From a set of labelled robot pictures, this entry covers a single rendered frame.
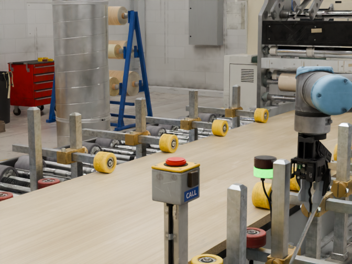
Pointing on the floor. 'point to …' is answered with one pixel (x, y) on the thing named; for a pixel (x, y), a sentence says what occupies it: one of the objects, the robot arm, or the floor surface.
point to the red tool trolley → (31, 84)
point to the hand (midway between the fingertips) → (312, 207)
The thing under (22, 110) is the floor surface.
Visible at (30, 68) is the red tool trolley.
